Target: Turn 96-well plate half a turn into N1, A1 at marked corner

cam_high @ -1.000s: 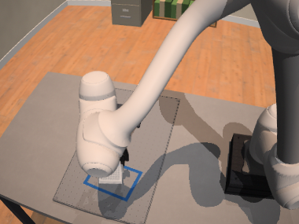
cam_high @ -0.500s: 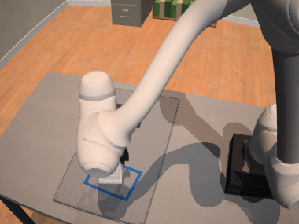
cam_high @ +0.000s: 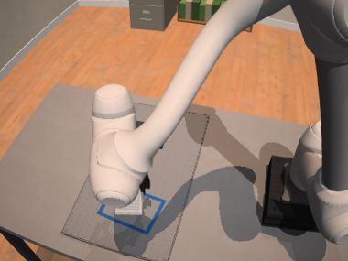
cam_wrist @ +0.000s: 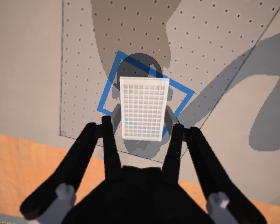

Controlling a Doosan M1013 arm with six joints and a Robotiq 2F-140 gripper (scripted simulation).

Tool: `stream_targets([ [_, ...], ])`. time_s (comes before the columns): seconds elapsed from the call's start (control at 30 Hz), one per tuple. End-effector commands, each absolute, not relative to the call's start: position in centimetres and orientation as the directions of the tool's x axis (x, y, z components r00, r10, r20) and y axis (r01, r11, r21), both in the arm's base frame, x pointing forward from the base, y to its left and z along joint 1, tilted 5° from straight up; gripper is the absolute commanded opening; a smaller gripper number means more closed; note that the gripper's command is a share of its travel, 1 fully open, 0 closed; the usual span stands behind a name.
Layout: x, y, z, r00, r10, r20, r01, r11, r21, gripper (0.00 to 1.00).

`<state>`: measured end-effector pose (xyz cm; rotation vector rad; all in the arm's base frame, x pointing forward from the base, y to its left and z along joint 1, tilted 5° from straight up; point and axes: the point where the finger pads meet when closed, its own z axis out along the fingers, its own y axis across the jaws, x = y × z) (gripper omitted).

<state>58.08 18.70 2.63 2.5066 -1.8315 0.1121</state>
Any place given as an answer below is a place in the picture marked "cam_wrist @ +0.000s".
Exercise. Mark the white well plate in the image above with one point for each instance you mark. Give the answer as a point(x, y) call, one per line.
point(143, 105)

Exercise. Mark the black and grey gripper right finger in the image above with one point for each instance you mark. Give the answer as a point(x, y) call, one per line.
point(225, 203)

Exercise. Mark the grey perforated base plate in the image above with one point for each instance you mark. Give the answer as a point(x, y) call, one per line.
point(201, 44)

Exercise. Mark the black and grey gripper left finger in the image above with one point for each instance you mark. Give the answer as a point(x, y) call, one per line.
point(55, 197)

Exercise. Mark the blue tape outline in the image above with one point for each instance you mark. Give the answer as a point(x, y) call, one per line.
point(120, 55)

